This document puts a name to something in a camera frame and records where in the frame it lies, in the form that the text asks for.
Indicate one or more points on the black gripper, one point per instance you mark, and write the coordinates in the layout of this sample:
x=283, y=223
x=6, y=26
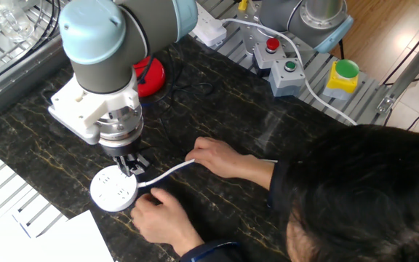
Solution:
x=122, y=150

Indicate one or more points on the round white power socket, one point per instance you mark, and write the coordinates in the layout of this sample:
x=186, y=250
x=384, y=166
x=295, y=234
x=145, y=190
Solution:
x=113, y=189

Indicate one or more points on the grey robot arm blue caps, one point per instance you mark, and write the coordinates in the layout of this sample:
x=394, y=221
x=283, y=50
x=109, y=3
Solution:
x=122, y=36

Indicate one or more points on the person's left forearm navy sleeve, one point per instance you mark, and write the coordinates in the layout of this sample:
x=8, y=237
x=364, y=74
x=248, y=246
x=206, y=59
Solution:
x=213, y=251

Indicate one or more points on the person's right forearm navy sleeve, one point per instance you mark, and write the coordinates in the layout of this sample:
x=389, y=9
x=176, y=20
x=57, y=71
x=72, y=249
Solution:
x=286, y=182

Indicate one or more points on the red gooseneck desk lamp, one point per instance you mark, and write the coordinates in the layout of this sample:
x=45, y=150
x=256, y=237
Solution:
x=155, y=78

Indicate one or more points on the white power strip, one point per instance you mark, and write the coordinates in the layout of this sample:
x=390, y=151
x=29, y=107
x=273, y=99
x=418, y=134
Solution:
x=209, y=31

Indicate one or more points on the person's left hand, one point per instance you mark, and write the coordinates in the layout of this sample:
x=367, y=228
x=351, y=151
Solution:
x=166, y=218

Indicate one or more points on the person's right hand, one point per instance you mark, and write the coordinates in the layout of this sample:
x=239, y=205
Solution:
x=220, y=156

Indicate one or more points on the aluminium table side beam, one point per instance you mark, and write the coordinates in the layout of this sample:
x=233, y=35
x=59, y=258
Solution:
x=20, y=76

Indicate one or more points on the grey box red button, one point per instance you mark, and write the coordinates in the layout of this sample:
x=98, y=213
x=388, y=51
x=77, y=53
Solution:
x=269, y=54

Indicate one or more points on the grey box green button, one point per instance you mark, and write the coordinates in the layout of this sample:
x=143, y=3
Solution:
x=286, y=78

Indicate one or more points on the clear glass jug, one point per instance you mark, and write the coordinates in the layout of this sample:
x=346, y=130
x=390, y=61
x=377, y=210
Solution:
x=9, y=18

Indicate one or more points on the small yellow clip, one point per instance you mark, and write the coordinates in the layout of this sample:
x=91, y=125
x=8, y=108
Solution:
x=243, y=4

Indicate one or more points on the yellow box green button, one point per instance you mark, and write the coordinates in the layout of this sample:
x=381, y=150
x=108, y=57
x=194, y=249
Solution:
x=340, y=82

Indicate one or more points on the person's head black hair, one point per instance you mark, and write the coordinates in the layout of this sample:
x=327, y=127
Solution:
x=369, y=196

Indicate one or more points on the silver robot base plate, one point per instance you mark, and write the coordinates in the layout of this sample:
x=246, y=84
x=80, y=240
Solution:
x=247, y=32

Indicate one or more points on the aluminium frame post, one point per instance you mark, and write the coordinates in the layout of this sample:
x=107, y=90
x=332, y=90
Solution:
x=413, y=62

